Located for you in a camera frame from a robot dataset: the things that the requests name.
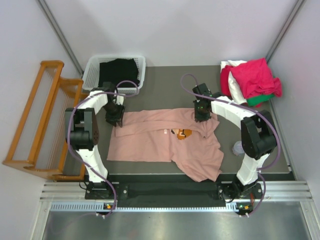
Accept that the pink printed t-shirt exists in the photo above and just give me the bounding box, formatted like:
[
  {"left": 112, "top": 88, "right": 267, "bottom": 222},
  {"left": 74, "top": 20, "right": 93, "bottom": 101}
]
[{"left": 106, "top": 108, "right": 224, "bottom": 182}]

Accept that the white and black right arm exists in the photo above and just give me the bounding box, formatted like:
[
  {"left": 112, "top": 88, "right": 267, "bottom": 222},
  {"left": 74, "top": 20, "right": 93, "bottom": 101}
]
[{"left": 192, "top": 83, "right": 279, "bottom": 198}]

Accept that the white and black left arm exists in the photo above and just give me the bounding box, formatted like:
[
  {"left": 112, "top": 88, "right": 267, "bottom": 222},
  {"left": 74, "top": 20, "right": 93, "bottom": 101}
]
[{"left": 64, "top": 82, "right": 125, "bottom": 199}]

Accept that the black folded t-shirt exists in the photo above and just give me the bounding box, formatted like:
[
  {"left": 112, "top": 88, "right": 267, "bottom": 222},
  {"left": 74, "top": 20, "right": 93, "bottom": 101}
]
[{"left": 98, "top": 58, "right": 140, "bottom": 87}]

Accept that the white plastic basket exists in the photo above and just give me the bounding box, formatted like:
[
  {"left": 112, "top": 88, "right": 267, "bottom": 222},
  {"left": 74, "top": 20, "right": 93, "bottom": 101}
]
[{"left": 82, "top": 55, "right": 146, "bottom": 95}]

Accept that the green t-shirt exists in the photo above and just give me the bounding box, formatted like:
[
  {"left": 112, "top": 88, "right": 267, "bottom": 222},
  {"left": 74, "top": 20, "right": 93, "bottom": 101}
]
[{"left": 246, "top": 94, "right": 275, "bottom": 108}]

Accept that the magenta t-shirt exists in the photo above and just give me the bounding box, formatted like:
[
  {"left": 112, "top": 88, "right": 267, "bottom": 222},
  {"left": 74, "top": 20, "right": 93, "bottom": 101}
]
[{"left": 230, "top": 58, "right": 283, "bottom": 99}]

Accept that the wooden rack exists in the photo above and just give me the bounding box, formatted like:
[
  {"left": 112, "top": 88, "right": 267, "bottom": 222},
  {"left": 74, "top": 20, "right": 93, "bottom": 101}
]
[{"left": 2, "top": 60, "right": 88, "bottom": 181}]

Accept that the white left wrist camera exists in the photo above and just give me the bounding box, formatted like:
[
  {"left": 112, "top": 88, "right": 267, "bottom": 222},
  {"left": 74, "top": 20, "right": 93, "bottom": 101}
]
[{"left": 114, "top": 95, "right": 125, "bottom": 106}]

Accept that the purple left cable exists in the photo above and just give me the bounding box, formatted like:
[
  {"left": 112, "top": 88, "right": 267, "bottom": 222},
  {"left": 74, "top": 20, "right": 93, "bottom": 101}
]
[{"left": 67, "top": 80, "right": 140, "bottom": 217}]

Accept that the purple cable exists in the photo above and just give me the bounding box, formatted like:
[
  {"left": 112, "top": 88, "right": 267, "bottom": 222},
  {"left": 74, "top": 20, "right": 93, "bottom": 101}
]
[
  {"left": 180, "top": 72, "right": 281, "bottom": 217},
  {"left": 67, "top": 80, "right": 140, "bottom": 217}
]

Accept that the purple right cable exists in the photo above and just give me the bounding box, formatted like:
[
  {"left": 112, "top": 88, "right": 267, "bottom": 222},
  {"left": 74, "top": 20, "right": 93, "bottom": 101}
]
[{"left": 180, "top": 72, "right": 281, "bottom": 217}]

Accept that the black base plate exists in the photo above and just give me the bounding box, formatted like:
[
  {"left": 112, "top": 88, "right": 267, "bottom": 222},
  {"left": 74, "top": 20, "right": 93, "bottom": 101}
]
[{"left": 82, "top": 174, "right": 262, "bottom": 208}]

